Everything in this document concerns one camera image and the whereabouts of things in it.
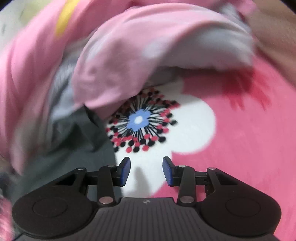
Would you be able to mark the pink and blue duvet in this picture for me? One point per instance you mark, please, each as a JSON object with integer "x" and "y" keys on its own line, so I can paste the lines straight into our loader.
{"x": 138, "y": 46}

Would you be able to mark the dark grey shorts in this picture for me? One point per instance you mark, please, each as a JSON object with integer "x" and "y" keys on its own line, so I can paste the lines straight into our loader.
{"x": 69, "y": 148}

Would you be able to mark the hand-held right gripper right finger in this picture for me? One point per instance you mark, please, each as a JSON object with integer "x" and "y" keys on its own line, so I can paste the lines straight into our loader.
{"x": 167, "y": 171}

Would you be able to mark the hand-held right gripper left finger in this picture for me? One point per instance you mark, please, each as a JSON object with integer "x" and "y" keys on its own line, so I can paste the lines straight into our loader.
{"x": 125, "y": 171}

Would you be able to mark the pink floral blanket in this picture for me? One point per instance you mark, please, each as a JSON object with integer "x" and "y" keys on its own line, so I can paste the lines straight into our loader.
{"x": 242, "y": 139}

